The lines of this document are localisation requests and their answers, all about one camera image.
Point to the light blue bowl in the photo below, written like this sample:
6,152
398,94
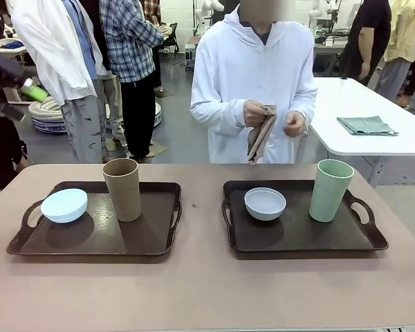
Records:
64,207

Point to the person in yellow shirt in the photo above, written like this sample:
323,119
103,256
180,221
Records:
404,31

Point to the person's right forearm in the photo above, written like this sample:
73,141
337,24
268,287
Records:
218,112

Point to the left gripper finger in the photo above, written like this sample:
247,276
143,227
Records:
8,111
34,91

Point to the beige cloth mat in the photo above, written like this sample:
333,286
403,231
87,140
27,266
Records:
259,138

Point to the grey background workbench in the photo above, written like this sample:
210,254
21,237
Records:
328,48

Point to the person's left forearm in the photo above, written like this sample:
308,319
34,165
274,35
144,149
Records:
309,110

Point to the person in white overshirt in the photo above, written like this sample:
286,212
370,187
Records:
52,52

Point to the grey-blue bowl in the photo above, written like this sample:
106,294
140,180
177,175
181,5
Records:
264,207

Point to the person in dark trousers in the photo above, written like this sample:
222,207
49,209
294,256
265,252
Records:
3,155

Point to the person's right hand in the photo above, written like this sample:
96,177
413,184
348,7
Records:
254,114

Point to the person's left hand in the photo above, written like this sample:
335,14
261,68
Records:
295,126

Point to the green cloth mat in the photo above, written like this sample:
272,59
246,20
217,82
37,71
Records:
366,125

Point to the dark brown serving tray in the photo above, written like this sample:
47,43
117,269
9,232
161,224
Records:
90,238
297,238

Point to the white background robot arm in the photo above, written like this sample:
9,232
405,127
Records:
211,8
314,14

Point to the person in black shirt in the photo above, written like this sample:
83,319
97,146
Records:
366,34

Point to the pale green tall cup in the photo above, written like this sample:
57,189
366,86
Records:
328,197

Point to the person in blue plaid shirt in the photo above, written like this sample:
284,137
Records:
131,41

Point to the black office chair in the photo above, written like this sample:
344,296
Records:
173,38

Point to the person in white hoodie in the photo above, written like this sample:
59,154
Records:
249,69

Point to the brown tall cup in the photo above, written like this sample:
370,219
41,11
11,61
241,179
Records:
124,193

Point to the blue white ceramic basin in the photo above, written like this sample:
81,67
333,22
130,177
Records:
45,126

